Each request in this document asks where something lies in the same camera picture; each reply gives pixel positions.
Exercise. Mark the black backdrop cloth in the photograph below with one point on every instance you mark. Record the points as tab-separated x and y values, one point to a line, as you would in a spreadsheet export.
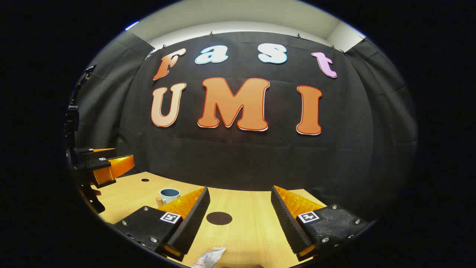
241	156

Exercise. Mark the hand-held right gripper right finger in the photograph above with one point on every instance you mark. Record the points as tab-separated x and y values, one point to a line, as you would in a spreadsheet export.
288	223

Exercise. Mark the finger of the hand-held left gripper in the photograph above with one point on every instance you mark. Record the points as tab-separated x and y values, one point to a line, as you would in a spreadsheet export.
89	152
100	165

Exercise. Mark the white toothpaste tube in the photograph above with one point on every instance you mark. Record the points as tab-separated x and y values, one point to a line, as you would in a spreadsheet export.
210	257

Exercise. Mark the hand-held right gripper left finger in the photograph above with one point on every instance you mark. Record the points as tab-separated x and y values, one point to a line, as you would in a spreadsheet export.
195	223

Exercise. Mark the grey cup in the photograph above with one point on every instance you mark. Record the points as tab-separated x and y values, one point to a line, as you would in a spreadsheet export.
170	193

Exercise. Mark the wooden desktop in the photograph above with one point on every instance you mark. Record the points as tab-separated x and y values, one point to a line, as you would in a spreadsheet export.
245	242

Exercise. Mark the dark brown round coaster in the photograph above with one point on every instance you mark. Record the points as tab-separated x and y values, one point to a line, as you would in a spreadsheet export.
219	218

